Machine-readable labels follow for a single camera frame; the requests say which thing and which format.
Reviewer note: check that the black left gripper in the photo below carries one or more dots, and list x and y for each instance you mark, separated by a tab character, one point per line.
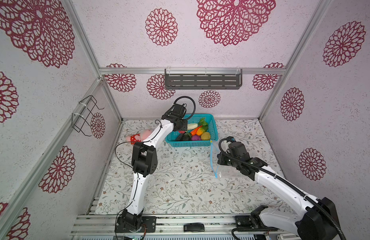
185	127

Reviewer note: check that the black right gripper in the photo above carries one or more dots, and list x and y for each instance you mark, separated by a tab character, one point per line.
221	159

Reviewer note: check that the clear zip top bag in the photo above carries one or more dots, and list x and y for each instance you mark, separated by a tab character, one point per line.
221	172

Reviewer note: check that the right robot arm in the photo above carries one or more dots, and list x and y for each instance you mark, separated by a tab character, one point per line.
313	218

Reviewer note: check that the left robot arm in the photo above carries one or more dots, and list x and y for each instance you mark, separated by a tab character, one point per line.
145	162

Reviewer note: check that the dark eggplant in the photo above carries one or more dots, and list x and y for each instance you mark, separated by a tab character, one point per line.
184	137

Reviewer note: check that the teal plastic basket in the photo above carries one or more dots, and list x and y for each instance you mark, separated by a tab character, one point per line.
171	138

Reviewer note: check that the orange carrot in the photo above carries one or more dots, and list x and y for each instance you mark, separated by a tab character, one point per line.
194	132

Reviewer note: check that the white radish with leaves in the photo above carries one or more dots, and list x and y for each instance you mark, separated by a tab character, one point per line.
201	122

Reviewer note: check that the green yellow cucumber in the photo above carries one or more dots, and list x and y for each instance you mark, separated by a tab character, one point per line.
202	130

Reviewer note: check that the purple onion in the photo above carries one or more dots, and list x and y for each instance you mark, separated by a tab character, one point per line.
196	138

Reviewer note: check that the yellow green potato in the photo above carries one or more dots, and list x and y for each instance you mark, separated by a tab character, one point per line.
205	136

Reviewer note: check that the grey wall shelf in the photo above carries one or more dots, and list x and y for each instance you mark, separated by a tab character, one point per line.
205	81

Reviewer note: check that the small black device on rail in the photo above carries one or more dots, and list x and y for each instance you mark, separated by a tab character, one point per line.
194	227

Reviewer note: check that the black wire wall rack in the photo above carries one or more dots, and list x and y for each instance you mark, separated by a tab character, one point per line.
81	119

